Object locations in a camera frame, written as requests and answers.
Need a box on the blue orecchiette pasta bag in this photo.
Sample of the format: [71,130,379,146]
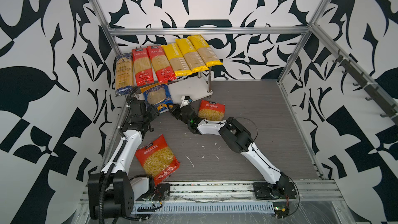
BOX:
[141,83,174,113]

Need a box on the red macaroni bag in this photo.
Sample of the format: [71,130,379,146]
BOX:
[198,100,226,121]
[135,135,180,186]

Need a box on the red spaghetti pack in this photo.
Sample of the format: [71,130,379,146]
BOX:
[132,48,154,87]
[147,46,176,83]

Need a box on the yellow Pastatime spaghetti pack front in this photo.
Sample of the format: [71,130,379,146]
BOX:
[162,43,192,77]

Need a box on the yellow pastatime spaghetti pack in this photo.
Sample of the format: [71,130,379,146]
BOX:
[188,35,223,67]
[176,38,209,73]
[162,43,192,77]

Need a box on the blue gold spaghetti pack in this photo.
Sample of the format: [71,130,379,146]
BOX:
[115,53,134,96]

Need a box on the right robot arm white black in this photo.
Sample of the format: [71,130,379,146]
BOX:
[167,103,290,195]

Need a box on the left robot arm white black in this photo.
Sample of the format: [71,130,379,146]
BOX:
[88,97,159,224]

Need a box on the white two-tier shelf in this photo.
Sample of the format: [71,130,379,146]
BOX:
[129,40,217,121]

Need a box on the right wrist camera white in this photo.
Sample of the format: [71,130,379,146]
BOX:
[180,95,193,107]

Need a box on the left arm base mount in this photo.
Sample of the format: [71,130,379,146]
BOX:
[138,177,171,201]

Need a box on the black corrugated cable hose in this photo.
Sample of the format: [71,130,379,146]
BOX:
[97,86,139,224]

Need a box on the white slotted cable duct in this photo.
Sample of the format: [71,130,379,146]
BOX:
[131,202,275,214]

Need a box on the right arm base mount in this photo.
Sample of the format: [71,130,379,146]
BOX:
[253,181,298,200]

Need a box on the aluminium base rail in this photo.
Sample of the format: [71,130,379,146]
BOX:
[77,179,346,204]

